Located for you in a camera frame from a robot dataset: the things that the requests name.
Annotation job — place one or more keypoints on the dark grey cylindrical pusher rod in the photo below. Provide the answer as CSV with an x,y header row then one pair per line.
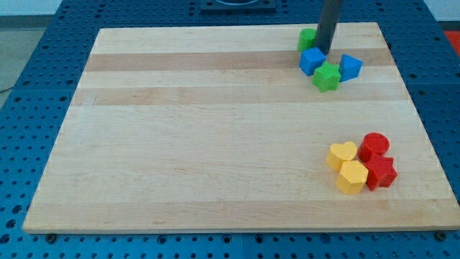
x,y
329,18

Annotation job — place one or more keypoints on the green cylinder block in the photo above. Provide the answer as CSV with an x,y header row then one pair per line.
x,y
306,40

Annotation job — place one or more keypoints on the blue cube block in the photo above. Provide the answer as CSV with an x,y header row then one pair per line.
x,y
310,60

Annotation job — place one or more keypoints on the blue triangle block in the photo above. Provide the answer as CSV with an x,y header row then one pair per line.
x,y
349,67

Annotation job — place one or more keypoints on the green star block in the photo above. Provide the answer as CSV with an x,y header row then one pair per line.
x,y
327,77

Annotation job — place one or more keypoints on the red cylinder block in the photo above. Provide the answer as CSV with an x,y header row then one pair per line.
x,y
373,143

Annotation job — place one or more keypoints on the yellow heart block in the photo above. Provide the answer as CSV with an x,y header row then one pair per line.
x,y
339,153

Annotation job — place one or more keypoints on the red star block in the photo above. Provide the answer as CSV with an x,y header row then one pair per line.
x,y
381,172

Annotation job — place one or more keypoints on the yellow hexagon block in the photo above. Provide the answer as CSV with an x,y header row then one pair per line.
x,y
352,177

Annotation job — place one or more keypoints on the light wooden board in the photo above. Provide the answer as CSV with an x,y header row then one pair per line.
x,y
216,129

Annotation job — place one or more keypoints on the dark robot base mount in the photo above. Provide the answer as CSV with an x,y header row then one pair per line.
x,y
211,6

